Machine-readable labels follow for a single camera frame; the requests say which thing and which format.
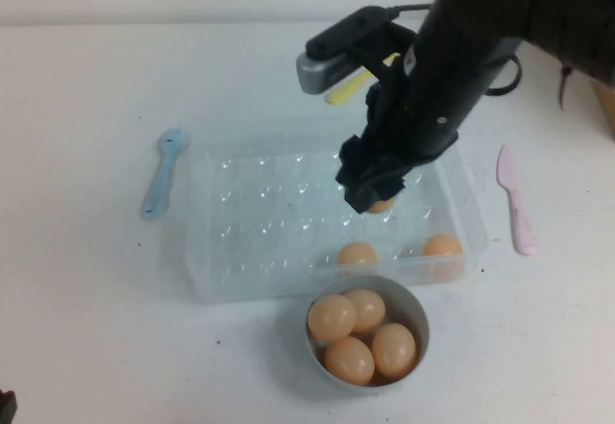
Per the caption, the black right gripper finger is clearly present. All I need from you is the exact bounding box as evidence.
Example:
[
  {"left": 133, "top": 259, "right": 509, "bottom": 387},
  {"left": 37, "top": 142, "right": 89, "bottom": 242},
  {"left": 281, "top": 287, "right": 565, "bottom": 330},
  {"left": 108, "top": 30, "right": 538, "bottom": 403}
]
[
  {"left": 334, "top": 134, "right": 381, "bottom": 215},
  {"left": 377, "top": 155, "right": 409, "bottom": 200}
]

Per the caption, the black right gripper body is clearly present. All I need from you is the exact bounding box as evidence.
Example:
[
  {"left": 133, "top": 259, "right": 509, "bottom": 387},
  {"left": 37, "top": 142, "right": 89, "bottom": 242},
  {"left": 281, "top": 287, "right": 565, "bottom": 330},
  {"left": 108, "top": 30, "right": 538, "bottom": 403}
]
[{"left": 360, "top": 70, "right": 420, "bottom": 168}]

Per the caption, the tan egg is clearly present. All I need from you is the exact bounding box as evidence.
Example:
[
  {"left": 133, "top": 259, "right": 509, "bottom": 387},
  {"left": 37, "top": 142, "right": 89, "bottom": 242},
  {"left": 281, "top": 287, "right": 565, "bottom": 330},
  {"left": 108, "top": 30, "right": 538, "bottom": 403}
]
[
  {"left": 341, "top": 287, "right": 386, "bottom": 334},
  {"left": 371, "top": 323, "right": 417, "bottom": 380},
  {"left": 336, "top": 240, "right": 379, "bottom": 267},
  {"left": 421, "top": 234, "right": 464, "bottom": 259},
  {"left": 366, "top": 194, "right": 398, "bottom": 214},
  {"left": 307, "top": 294, "right": 358, "bottom": 342},
  {"left": 323, "top": 336, "right": 376, "bottom": 387}
]

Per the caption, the clear plastic egg box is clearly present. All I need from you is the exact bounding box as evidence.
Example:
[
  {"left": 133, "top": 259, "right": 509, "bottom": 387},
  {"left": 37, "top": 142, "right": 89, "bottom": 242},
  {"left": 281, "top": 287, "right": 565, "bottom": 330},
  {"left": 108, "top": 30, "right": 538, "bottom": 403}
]
[{"left": 184, "top": 138, "right": 489, "bottom": 305}]

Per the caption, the brown cardboard box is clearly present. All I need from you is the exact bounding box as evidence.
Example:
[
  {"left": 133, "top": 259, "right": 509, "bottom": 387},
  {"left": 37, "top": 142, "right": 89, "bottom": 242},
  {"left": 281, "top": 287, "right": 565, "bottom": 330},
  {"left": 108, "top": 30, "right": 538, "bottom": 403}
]
[{"left": 589, "top": 79, "right": 615, "bottom": 137}]

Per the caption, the yellow plastic knife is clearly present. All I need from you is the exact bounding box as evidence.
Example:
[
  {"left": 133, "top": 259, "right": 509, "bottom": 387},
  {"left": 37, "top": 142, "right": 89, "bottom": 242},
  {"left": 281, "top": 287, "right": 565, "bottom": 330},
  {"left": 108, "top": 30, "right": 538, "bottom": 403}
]
[{"left": 325, "top": 52, "right": 403, "bottom": 106}]

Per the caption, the pink plastic knife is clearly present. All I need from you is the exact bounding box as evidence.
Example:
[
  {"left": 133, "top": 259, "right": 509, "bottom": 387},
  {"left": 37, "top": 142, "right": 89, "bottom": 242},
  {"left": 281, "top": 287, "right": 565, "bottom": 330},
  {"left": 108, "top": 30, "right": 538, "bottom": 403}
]
[{"left": 496, "top": 143, "right": 540, "bottom": 258}]

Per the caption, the grey blue round bowl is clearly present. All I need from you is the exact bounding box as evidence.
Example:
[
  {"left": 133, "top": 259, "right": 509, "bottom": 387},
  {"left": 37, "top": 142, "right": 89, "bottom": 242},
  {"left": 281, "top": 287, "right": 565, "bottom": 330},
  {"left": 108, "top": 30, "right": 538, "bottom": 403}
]
[{"left": 306, "top": 274, "right": 430, "bottom": 388}]

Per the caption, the blue plastic fork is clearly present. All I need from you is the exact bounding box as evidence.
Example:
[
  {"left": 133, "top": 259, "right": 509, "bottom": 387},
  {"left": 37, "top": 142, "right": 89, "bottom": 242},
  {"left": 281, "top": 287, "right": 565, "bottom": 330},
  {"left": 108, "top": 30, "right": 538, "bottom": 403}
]
[{"left": 139, "top": 127, "right": 189, "bottom": 222}]

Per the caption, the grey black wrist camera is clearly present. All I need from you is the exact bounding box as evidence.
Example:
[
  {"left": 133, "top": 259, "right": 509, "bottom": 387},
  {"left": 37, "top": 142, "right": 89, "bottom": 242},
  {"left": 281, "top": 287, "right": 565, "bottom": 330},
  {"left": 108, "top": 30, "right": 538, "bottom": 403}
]
[{"left": 295, "top": 5, "right": 419, "bottom": 96}]

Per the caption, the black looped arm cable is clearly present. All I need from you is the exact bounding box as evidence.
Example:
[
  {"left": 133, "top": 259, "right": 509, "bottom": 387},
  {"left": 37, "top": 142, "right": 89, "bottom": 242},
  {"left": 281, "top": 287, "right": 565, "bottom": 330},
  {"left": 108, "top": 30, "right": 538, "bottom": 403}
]
[{"left": 482, "top": 51, "right": 523, "bottom": 99}]

